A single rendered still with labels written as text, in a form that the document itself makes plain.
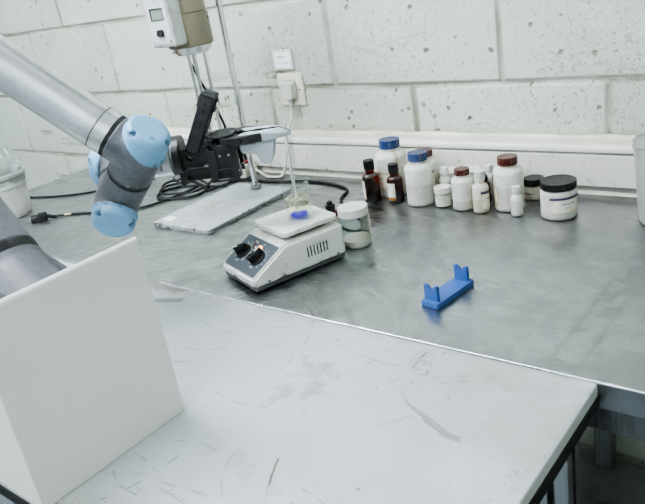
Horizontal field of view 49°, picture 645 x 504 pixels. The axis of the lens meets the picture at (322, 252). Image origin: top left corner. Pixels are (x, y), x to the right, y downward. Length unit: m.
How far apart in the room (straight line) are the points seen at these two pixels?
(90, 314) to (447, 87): 1.05
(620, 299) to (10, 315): 0.82
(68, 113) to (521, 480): 0.83
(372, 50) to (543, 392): 1.05
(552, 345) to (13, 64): 0.89
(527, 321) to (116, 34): 1.72
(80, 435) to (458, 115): 1.11
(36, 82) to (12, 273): 0.39
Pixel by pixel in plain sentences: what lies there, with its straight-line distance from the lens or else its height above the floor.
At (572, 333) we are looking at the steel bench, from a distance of 1.04.
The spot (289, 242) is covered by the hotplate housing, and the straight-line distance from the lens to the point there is 1.27.
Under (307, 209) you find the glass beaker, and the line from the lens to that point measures 1.31.
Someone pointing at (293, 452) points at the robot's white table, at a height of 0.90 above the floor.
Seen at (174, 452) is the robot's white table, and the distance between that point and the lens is 0.92.
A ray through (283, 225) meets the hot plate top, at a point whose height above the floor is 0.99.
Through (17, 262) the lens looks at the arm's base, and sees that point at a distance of 0.92.
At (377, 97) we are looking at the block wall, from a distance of 1.77.
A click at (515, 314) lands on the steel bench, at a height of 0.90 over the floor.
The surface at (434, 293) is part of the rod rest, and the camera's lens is 1.11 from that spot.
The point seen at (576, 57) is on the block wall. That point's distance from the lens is 1.53.
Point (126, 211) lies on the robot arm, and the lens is 1.23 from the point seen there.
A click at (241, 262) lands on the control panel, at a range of 1.31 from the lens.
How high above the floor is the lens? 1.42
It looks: 22 degrees down
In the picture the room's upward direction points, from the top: 10 degrees counter-clockwise
